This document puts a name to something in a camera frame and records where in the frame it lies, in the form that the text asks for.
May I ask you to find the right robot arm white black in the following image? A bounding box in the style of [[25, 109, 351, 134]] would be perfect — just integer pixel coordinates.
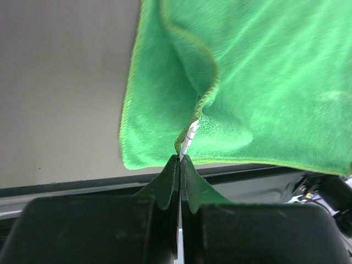
[[293, 173, 351, 237]]

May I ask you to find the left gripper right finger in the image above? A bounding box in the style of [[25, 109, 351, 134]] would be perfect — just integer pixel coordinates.
[[180, 156, 351, 263]]

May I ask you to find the green microfiber towel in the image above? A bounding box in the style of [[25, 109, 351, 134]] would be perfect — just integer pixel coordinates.
[[119, 1, 351, 176]]

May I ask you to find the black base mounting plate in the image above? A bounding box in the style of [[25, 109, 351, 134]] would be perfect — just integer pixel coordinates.
[[0, 163, 352, 210]]

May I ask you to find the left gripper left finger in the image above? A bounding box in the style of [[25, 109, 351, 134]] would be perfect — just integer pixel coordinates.
[[1, 155, 180, 263]]

